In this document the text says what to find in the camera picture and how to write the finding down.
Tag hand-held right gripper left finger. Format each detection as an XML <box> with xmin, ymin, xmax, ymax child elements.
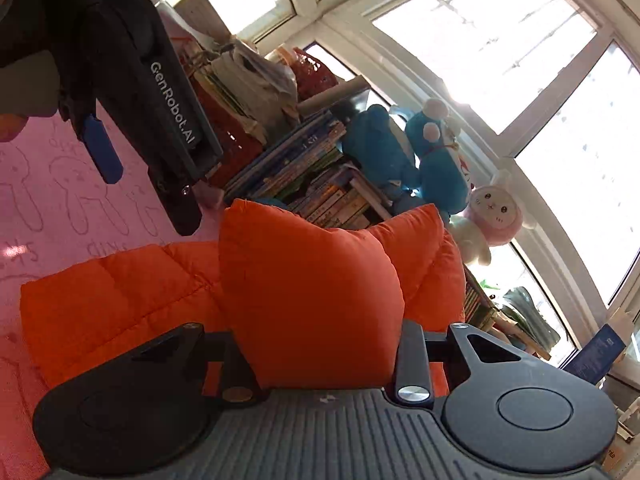
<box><xmin>131</xmin><ymin>322</ymin><xmax>263</xmax><ymax>406</ymax></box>

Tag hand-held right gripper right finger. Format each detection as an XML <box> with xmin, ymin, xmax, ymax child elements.
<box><xmin>395</xmin><ymin>319</ymin><xmax>526</xmax><ymax>407</ymax></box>

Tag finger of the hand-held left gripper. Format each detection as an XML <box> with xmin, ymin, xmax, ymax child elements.
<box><xmin>59</xmin><ymin>87</ymin><xmax>124</xmax><ymax>184</ymax></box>
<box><xmin>147</xmin><ymin>160</ymin><xmax>204</xmax><ymax>237</ymax></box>

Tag orange puffer jacket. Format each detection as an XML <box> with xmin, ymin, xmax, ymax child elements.
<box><xmin>20</xmin><ymin>199</ymin><xmax>468</xmax><ymax>396</ymax></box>

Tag pink blanket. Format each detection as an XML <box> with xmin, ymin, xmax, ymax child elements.
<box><xmin>0</xmin><ymin>105</ymin><xmax>236</xmax><ymax>480</ymax></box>

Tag grey grid cutting mat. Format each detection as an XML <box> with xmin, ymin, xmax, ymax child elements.
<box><xmin>172</xmin><ymin>0</ymin><xmax>222</xmax><ymax>38</ymax></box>

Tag large red plastic basket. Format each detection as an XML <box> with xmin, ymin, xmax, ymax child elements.
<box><xmin>192</xmin><ymin>72</ymin><xmax>266</xmax><ymax>188</ymax></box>

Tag row of thin green books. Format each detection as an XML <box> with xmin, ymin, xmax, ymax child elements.
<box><xmin>462</xmin><ymin>267</ymin><xmax>498</xmax><ymax>333</ymax></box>

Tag stack of papers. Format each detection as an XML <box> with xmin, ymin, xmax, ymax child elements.
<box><xmin>187</xmin><ymin>40</ymin><xmax>301</xmax><ymax>136</ymax></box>

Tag stack of green folders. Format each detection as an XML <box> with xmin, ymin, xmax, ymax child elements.
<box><xmin>497</xmin><ymin>286</ymin><xmax>563</xmax><ymax>358</ymax></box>

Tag leaning blue picture books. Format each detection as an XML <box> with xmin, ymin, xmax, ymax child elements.
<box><xmin>222</xmin><ymin>110</ymin><xmax>349</xmax><ymax>198</ymax></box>

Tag orange-capped bottle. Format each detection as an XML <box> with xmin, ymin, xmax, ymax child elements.
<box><xmin>265</xmin><ymin>46</ymin><xmax>296</xmax><ymax>68</ymax></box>

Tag pink rabbit plush toy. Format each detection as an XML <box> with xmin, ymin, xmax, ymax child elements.
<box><xmin>446</xmin><ymin>170</ymin><xmax>539</xmax><ymax>267</ymax></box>

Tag small red plastic basket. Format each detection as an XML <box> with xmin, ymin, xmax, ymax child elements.
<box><xmin>291</xmin><ymin>47</ymin><xmax>341</xmax><ymax>102</ymax></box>

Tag tall blue box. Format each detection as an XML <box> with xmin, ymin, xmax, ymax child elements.
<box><xmin>562</xmin><ymin>324</ymin><xmax>628</xmax><ymax>386</ymax></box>

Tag rolled white paper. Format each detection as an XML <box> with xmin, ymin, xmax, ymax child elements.
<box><xmin>299</xmin><ymin>77</ymin><xmax>373</xmax><ymax>117</ymax></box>

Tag blue cat plush toy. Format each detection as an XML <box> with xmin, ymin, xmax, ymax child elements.
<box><xmin>404</xmin><ymin>99</ymin><xmax>473</xmax><ymax>217</ymax></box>

